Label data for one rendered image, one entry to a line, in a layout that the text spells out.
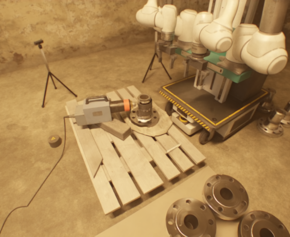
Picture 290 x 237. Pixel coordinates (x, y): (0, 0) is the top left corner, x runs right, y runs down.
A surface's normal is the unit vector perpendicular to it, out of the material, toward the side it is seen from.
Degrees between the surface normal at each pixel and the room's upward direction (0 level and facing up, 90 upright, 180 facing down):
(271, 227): 0
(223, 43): 99
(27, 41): 90
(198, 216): 0
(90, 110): 90
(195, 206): 0
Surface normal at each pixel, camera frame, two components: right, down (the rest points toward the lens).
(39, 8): 0.50, 0.58
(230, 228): 0.00, -0.75
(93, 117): 0.21, 0.65
